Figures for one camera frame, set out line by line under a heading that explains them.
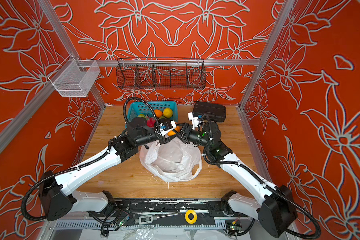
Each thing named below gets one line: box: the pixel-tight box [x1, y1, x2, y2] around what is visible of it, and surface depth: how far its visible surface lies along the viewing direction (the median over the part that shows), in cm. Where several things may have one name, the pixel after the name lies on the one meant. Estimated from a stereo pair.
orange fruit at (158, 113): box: [154, 109, 163, 118], surface depth 111 cm
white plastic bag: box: [139, 136, 203, 183], surface depth 83 cm
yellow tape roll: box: [184, 209, 198, 224], surface depth 71 cm
